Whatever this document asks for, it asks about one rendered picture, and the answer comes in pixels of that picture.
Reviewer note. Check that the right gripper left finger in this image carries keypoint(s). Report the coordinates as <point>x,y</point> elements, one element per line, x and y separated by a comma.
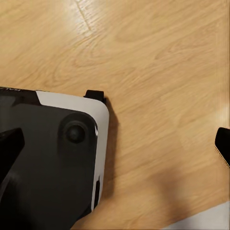
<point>11,144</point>

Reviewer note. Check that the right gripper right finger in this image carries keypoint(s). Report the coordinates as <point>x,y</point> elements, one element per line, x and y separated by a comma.
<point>222,142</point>

